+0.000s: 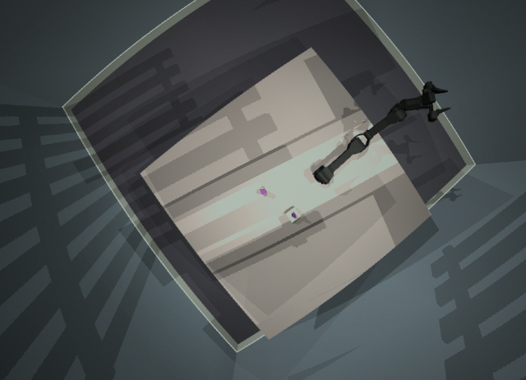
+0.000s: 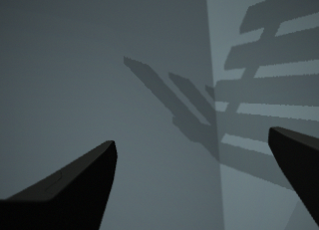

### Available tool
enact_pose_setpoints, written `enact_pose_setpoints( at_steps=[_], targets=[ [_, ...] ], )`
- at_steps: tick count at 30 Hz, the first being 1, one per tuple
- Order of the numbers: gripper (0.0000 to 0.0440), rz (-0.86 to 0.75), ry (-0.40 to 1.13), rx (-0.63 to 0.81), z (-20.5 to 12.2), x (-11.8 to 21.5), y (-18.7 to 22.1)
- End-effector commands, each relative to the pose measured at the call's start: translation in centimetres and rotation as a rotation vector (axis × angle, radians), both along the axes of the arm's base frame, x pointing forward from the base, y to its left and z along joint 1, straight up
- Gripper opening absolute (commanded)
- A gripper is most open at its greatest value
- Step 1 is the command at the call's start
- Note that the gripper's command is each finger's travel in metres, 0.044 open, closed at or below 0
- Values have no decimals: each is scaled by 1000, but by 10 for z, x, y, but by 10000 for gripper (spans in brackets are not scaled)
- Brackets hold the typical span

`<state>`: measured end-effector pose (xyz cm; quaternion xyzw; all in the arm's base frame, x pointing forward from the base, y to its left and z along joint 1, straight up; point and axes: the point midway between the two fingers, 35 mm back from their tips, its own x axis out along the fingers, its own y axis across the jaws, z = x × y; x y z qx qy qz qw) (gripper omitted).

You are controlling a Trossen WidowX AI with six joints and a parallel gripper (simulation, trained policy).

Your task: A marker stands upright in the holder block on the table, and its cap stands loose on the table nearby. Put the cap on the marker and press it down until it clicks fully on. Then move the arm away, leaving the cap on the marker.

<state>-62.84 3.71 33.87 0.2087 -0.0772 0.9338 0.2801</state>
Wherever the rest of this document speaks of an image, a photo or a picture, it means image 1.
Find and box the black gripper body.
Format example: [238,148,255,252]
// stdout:
[415,81,437,123]

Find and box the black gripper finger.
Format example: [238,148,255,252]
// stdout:
[437,107,450,117]
[432,85,448,94]

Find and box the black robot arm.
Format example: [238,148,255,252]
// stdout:
[312,88,436,185]

